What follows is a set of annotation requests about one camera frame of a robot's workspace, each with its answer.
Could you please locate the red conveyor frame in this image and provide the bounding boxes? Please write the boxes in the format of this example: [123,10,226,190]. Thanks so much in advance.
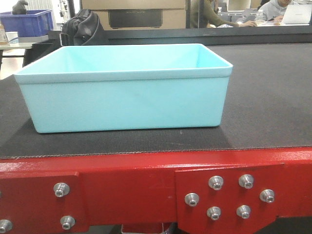
[0,147,312,234]

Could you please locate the person in olive jacket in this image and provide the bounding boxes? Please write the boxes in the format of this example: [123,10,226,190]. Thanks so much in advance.
[190,0,257,28]

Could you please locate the cardboard box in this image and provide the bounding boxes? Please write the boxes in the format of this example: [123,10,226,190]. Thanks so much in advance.
[80,0,188,31]

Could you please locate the paper cup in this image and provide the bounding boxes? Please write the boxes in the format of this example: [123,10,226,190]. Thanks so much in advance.
[6,31,19,43]

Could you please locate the black object in crate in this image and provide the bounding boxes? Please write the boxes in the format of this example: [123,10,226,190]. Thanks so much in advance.
[12,0,28,15]

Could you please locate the light blue plastic bin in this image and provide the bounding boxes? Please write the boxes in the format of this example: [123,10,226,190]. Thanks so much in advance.
[15,43,233,133]

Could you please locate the silver bolt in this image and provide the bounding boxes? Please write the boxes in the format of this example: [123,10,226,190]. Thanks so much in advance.
[53,182,70,197]
[184,193,199,207]
[0,219,13,234]
[207,206,221,220]
[238,174,254,189]
[208,175,224,191]
[236,205,251,219]
[259,189,275,203]
[60,215,76,231]

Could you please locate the white laptop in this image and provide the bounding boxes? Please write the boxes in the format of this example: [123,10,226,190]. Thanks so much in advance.
[281,4,312,24]

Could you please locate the dark blue crate on table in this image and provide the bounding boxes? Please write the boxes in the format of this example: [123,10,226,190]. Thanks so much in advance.
[0,10,54,37]

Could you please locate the black backpack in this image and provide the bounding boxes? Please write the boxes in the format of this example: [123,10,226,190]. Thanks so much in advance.
[60,9,107,46]

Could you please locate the black conveyor belt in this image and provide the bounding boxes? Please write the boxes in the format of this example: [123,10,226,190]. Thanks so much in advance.
[0,43,312,159]

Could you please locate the person in grey hoodie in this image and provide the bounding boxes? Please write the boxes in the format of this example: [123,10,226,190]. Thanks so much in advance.
[258,0,298,22]

